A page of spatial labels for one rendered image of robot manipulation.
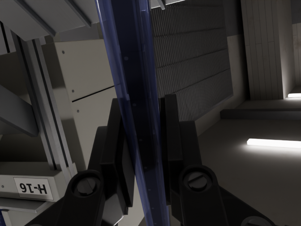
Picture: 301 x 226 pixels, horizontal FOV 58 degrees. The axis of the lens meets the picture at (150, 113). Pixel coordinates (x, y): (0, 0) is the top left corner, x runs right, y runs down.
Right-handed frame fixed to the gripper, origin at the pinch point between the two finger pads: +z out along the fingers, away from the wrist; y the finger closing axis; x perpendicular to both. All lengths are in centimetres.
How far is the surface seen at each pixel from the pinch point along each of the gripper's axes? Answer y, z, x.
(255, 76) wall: 225, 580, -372
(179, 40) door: 27, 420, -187
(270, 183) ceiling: 113, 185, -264
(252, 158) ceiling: 115, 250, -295
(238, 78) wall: 183, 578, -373
